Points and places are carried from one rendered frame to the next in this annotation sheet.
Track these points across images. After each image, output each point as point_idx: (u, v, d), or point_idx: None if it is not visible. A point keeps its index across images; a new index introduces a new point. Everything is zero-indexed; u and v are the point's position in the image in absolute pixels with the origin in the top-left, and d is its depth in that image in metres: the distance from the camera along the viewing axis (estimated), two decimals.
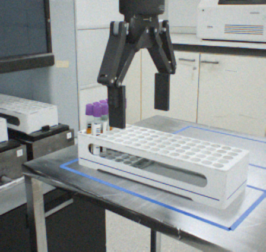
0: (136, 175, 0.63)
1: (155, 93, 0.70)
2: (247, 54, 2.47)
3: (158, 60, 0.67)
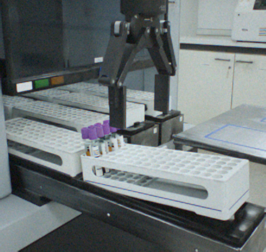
0: (140, 193, 0.64)
1: (155, 94, 0.70)
2: None
3: (159, 62, 0.67)
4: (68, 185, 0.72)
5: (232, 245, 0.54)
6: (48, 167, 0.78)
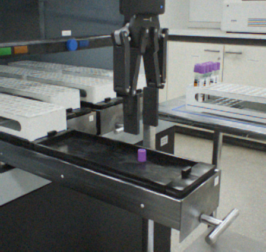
0: (235, 113, 0.87)
1: (138, 116, 0.63)
2: None
3: (132, 72, 0.62)
4: (25, 149, 0.73)
5: (175, 197, 0.54)
6: (8, 134, 0.78)
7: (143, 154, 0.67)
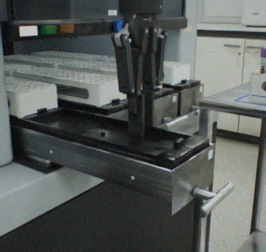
0: None
1: (142, 116, 0.64)
2: None
3: (135, 72, 0.62)
4: (14, 125, 0.70)
5: (166, 167, 0.52)
6: None
7: None
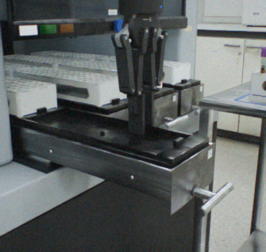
0: None
1: (143, 116, 0.64)
2: None
3: (135, 72, 0.62)
4: (13, 125, 0.70)
5: (165, 166, 0.52)
6: None
7: None
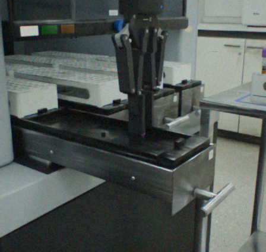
0: None
1: (143, 116, 0.64)
2: None
3: (135, 72, 0.62)
4: (14, 125, 0.70)
5: (167, 167, 0.52)
6: None
7: None
